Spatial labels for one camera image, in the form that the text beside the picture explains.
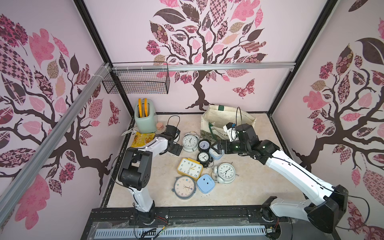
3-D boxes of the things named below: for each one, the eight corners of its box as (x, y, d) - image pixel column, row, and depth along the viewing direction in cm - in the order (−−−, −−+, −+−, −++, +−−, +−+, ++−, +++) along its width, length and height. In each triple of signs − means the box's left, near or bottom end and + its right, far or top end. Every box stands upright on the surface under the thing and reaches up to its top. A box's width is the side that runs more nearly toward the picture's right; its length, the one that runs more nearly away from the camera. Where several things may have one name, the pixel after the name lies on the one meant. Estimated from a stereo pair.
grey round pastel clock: (172, 199, 81) (171, 197, 78) (174, 177, 89) (173, 175, 86) (196, 199, 81) (196, 197, 78) (196, 177, 89) (196, 175, 86)
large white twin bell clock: (218, 186, 84) (219, 183, 81) (213, 168, 91) (213, 166, 88) (238, 181, 86) (239, 178, 83) (231, 164, 93) (232, 161, 90)
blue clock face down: (204, 196, 80) (204, 195, 79) (193, 182, 85) (193, 181, 83) (217, 184, 84) (217, 183, 82) (206, 172, 89) (206, 170, 87)
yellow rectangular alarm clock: (174, 172, 90) (173, 170, 88) (181, 157, 96) (180, 155, 94) (198, 181, 86) (198, 179, 84) (204, 165, 93) (204, 163, 90)
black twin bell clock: (195, 158, 95) (194, 156, 93) (203, 150, 99) (203, 148, 97) (205, 168, 91) (206, 166, 88) (214, 159, 94) (214, 157, 92)
